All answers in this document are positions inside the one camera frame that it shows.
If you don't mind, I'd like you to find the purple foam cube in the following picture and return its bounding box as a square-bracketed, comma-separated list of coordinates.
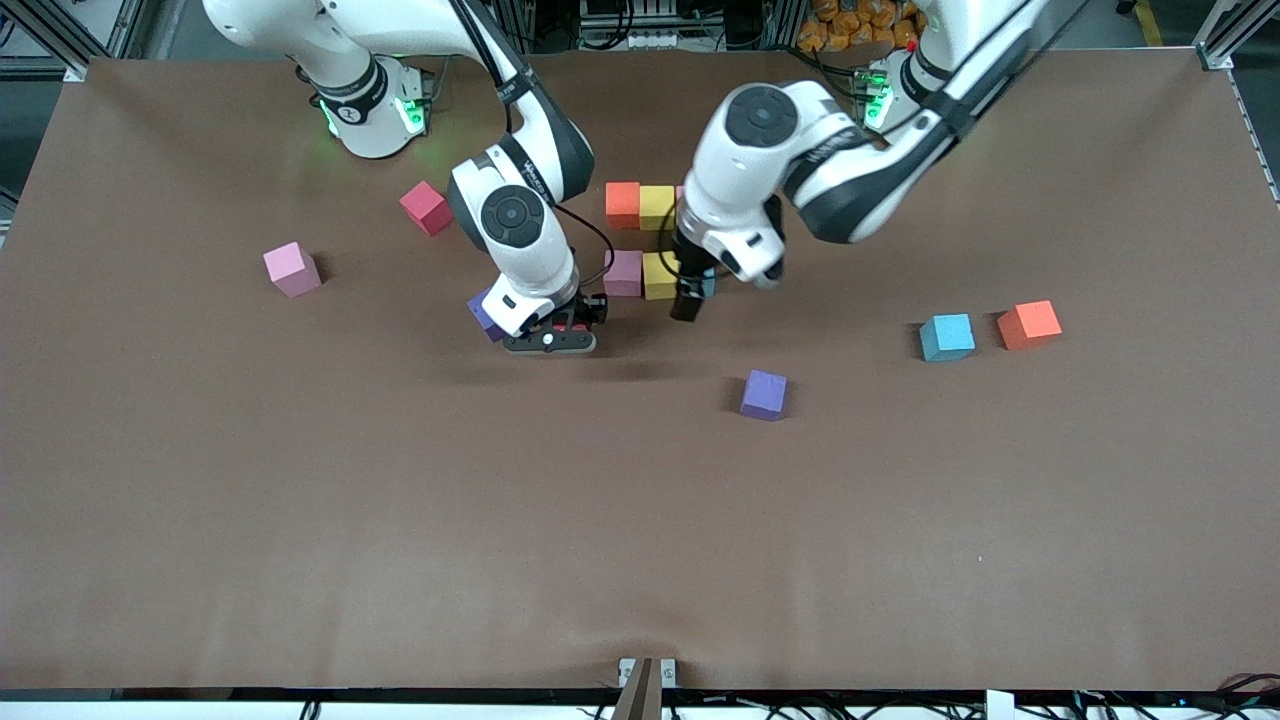
[741, 370, 788, 422]
[467, 290, 506, 344]

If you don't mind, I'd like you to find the white power strip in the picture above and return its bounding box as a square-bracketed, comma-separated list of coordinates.
[578, 0, 691, 51]
[385, 0, 501, 56]

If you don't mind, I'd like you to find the bag of orange items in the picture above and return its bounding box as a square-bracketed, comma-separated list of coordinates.
[797, 0, 926, 54]

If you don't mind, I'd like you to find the brown paper table cover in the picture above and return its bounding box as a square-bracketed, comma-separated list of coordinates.
[0, 48, 1280, 693]

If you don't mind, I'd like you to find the black right camera mount bracket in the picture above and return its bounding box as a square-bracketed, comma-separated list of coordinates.
[503, 322, 598, 356]

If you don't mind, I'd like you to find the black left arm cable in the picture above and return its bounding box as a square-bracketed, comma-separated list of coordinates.
[656, 205, 686, 281]

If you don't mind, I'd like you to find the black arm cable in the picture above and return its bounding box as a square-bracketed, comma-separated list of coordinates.
[555, 203, 616, 293]
[656, 205, 686, 281]

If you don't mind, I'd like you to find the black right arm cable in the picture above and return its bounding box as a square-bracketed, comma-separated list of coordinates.
[555, 203, 616, 293]

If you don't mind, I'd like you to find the metal table clamp bracket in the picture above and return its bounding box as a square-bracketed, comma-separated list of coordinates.
[612, 657, 679, 720]

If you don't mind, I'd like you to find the aluminium frame profile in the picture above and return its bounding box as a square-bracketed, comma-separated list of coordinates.
[20, 0, 166, 83]
[1195, 0, 1280, 73]

